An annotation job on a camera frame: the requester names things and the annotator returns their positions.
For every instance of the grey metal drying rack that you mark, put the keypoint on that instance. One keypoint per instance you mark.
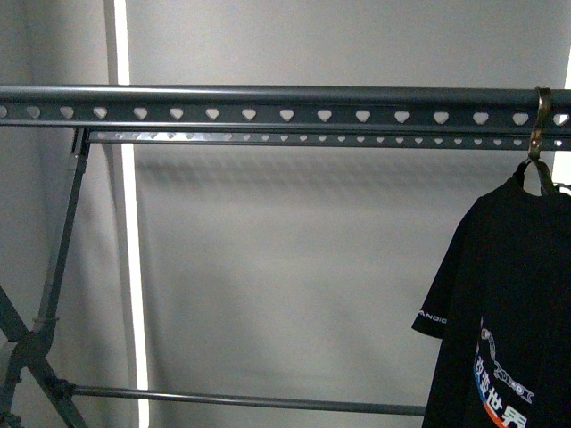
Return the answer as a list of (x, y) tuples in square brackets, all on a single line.
[(322, 116)]

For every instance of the black printed t-shirt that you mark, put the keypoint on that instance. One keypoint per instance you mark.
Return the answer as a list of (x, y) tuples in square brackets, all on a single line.
[(500, 306)]

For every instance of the metal clothes hanger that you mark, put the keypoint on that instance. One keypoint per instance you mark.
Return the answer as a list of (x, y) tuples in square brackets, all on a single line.
[(547, 186)]

